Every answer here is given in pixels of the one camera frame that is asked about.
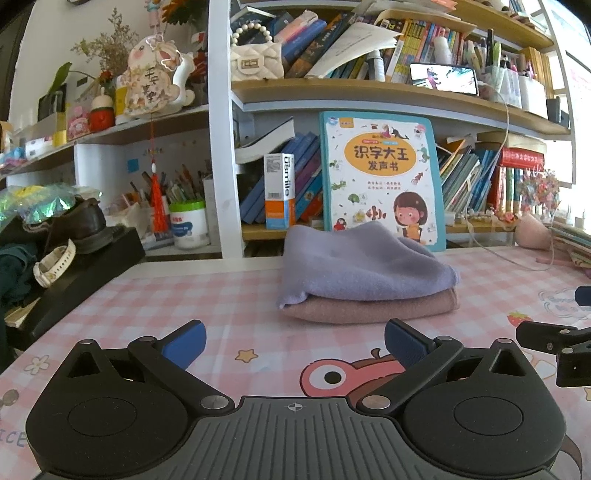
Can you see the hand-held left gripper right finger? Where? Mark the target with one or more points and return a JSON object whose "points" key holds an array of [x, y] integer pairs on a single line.
{"points": [[402, 344]]}

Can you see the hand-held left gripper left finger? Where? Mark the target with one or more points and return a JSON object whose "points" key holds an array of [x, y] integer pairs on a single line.
{"points": [[187, 344]]}

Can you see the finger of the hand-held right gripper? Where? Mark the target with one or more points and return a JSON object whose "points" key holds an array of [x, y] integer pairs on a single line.
{"points": [[584, 297], [545, 337]]}

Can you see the lavender towel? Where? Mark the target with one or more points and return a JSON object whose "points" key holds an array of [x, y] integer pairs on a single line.
{"points": [[360, 263]]}

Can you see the stack of thin books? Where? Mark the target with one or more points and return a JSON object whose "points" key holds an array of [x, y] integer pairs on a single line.
{"points": [[570, 244]]}

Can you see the pink plush toy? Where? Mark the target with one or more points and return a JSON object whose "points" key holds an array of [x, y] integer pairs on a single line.
{"points": [[531, 230]]}

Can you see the colourful paper star bouquet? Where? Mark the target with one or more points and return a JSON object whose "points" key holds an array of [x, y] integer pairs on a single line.
{"points": [[540, 189]]}

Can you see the black box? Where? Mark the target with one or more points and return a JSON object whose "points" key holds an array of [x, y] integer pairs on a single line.
{"points": [[106, 258]]}

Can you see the white pen jar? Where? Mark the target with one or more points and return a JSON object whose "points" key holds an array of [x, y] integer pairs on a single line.
{"points": [[189, 226]]}

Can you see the red tassel charm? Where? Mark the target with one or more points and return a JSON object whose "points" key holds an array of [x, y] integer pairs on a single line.
{"points": [[158, 203]]}

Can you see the white wristwatch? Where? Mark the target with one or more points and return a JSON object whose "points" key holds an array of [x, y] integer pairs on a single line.
{"points": [[69, 251]]}

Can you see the red book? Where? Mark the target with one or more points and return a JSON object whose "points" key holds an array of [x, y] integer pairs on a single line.
{"points": [[521, 157]]}

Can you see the brown leather shoe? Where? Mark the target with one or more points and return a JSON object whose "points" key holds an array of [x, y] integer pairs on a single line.
{"points": [[78, 221]]}

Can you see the row of colourful books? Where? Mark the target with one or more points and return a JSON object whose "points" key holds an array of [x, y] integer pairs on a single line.
{"points": [[461, 184]]}

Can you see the white and orange carton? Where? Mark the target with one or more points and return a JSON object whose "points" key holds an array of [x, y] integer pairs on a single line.
{"points": [[279, 194]]}

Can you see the row of blue books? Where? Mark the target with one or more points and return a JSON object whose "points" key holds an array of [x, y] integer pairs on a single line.
{"points": [[304, 184]]}

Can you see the dark green cloth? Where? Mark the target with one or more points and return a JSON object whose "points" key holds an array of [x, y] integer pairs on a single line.
{"points": [[16, 267]]}

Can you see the large children's picture book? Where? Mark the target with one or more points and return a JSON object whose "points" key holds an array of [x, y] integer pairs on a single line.
{"points": [[378, 152]]}

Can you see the iridescent packets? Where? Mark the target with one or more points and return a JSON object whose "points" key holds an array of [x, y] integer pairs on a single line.
{"points": [[46, 203]]}

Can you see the white pen holder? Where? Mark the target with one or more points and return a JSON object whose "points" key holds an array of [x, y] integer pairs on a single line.
{"points": [[533, 97]]}

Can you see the white bookshelf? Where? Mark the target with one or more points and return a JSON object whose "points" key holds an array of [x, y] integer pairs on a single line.
{"points": [[221, 138]]}

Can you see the pink printed box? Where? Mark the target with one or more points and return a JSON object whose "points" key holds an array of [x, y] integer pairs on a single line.
{"points": [[78, 124]]}

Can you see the rabbit hanging ornament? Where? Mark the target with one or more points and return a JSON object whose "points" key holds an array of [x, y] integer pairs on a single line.
{"points": [[147, 87]]}

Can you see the black smartphone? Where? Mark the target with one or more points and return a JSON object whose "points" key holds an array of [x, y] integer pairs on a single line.
{"points": [[443, 78]]}

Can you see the white bottle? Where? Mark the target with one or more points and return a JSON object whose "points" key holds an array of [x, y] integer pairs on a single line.
{"points": [[443, 50]]}

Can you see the white quilted handbag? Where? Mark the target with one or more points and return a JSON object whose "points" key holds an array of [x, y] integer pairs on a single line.
{"points": [[256, 62]]}

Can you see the dried flower bunch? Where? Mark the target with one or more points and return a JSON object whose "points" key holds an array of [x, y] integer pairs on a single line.
{"points": [[108, 50]]}

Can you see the row of books upper shelf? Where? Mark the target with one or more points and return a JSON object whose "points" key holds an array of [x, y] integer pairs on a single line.
{"points": [[323, 41]]}

